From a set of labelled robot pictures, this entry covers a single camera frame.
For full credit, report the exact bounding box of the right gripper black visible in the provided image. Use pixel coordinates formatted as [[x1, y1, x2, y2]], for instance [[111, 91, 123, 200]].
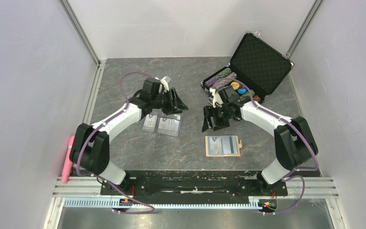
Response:
[[202, 104, 232, 132]]

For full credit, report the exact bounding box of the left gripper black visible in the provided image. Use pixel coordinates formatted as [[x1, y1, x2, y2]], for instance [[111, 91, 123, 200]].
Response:
[[152, 88, 189, 116]]

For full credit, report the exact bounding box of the silver credit card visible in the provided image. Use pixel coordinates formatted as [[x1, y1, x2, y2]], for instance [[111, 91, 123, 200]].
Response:
[[222, 135, 240, 156], [208, 136, 223, 156]]

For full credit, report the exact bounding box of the clear sleeve with credit cards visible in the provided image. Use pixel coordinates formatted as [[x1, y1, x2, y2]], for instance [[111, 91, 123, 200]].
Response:
[[142, 111, 181, 137]]

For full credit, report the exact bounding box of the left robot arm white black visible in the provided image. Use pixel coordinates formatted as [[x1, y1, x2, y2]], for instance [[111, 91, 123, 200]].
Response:
[[68, 77, 189, 194]]

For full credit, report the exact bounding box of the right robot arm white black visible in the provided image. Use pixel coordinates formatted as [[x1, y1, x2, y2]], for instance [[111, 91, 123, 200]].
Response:
[[202, 86, 319, 195]]

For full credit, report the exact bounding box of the blue round poker chip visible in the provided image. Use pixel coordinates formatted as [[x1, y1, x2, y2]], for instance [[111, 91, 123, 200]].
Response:
[[236, 88, 248, 95]]

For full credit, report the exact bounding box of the yellow dealer button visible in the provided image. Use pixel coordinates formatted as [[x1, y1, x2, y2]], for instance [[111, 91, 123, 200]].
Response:
[[230, 82, 241, 90]]

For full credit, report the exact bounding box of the green poker chip stack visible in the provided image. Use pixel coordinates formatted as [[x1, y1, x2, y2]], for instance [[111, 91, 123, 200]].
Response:
[[242, 90, 255, 98]]

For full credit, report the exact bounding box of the orange brown poker chip row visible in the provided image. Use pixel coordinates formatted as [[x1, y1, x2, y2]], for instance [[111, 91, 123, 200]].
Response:
[[252, 95, 262, 103]]

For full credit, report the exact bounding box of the pink brown poker chip row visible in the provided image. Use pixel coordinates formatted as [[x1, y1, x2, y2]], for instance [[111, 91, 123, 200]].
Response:
[[210, 73, 237, 91]]

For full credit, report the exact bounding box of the purple green poker chip row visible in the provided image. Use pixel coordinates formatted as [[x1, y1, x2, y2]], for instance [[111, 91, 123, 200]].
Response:
[[204, 68, 232, 88]]

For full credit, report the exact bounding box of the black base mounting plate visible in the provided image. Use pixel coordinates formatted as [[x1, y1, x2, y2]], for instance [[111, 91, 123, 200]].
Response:
[[119, 170, 288, 204]]

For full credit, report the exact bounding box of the black poker chip case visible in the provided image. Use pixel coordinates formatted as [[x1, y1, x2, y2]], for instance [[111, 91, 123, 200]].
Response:
[[200, 32, 294, 102]]

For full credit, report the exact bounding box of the pink cylindrical object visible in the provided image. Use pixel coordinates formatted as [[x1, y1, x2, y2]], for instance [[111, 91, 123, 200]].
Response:
[[61, 135, 74, 184]]

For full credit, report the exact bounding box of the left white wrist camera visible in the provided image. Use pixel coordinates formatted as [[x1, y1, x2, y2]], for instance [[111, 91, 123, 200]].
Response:
[[155, 76, 171, 94]]

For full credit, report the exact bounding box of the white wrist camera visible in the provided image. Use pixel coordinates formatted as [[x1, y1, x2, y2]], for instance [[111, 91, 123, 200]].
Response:
[[155, 76, 171, 94], [209, 88, 223, 108]]

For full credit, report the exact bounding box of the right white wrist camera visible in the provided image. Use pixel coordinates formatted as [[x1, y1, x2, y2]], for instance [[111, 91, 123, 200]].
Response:
[[209, 88, 223, 108]]

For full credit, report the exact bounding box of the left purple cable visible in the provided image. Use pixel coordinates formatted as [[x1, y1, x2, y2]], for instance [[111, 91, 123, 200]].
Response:
[[75, 72, 162, 216]]

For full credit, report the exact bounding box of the purple cable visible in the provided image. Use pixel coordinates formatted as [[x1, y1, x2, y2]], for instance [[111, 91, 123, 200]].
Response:
[[216, 79, 320, 216], [75, 72, 162, 216]]

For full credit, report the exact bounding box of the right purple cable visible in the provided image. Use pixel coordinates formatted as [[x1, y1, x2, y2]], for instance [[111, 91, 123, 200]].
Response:
[[216, 79, 320, 216]]

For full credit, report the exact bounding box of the white toothed cable rail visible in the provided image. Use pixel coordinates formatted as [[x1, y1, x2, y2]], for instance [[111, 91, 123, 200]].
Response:
[[63, 197, 262, 210]]

